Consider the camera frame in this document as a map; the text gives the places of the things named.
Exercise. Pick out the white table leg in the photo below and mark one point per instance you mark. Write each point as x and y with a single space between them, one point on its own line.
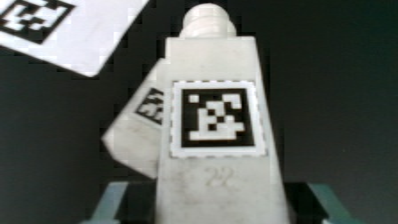
220 186
133 135

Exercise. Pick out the white sheet with fiducial markers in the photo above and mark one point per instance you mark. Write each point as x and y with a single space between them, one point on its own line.
67 31

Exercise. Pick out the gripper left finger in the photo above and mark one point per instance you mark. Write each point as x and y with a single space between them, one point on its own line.
127 204

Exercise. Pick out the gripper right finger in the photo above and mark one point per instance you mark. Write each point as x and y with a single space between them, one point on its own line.
316 205

